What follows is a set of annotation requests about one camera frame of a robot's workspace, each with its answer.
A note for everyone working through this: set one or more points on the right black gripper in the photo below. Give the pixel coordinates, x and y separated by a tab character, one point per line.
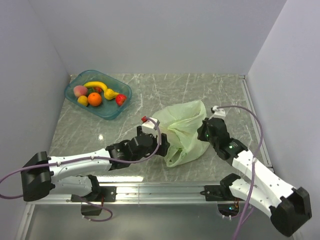
200	130

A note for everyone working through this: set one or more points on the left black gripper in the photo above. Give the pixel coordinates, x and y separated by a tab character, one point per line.
162	150

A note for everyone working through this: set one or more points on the light green plastic bag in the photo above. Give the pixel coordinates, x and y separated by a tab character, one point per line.
180	123

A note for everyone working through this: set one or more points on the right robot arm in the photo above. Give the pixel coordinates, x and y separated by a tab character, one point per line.
288	208

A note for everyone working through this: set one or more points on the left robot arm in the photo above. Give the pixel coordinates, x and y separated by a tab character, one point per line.
43	175

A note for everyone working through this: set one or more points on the orange fruit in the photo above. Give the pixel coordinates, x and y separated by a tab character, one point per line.
94	99

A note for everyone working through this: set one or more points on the yellow pear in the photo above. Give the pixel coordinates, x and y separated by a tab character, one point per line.
110	94

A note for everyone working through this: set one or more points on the blue transparent plastic tray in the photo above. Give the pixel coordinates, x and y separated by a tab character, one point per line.
108	109

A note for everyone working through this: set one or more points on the small red strawberry behind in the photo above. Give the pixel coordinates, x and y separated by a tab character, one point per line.
95	90

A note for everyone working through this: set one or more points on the small yellow lemon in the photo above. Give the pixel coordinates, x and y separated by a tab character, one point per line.
83	100

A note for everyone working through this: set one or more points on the yellow banana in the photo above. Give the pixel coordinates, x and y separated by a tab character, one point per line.
93	84

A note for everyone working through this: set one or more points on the pink peach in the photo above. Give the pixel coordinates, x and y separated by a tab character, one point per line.
80	90

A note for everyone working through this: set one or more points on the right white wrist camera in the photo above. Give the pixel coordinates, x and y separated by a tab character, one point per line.
217	112

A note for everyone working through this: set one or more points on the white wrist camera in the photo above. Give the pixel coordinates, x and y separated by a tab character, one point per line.
217	112
150	125

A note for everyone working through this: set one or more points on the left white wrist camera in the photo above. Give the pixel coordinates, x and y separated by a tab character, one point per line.
150	125

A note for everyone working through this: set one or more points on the right side aluminium rail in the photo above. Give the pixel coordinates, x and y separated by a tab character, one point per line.
265	158

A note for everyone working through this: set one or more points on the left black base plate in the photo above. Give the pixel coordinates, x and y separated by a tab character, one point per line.
104	193

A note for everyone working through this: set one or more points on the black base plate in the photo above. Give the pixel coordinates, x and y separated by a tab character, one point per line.
104	193
217	193

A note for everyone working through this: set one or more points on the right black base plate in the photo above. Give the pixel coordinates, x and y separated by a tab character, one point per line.
217	193

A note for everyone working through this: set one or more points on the aluminium mounting rail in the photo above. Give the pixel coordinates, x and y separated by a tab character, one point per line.
189	193

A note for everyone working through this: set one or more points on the black box under rail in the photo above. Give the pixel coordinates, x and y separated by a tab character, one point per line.
88	210

